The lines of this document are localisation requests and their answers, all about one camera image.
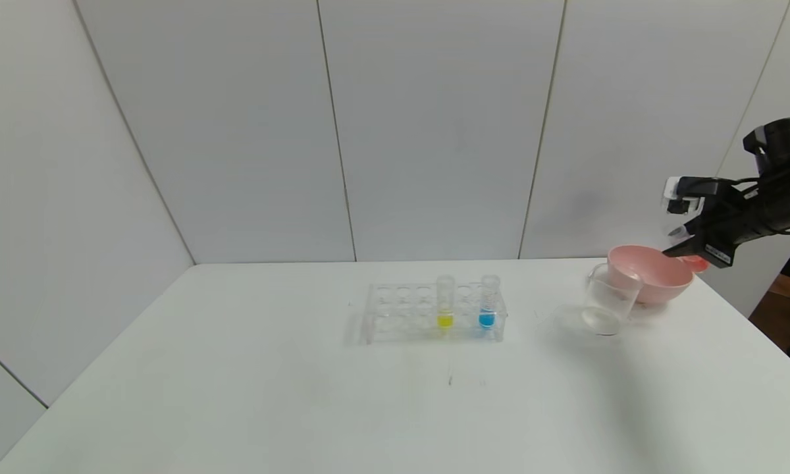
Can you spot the test tube with yellow pigment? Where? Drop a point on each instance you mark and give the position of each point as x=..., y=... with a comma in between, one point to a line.
x=445, y=321

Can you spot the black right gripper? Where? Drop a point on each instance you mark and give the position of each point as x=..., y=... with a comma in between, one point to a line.
x=713, y=248

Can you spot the test tube with red pigment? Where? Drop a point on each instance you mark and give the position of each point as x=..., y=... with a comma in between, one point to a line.
x=698, y=264

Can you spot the clear glass beaker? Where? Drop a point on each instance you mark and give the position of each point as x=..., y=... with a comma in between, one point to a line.
x=607, y=309

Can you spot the clear acrylic test tube rack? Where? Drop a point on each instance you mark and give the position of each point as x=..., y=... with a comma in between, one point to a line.
x=401, y=332

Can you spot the pink bowl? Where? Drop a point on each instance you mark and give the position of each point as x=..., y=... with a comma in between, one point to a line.
x=652, y=280

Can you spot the test tube with blue pigment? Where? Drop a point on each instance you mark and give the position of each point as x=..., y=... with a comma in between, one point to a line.
x=486, y=320

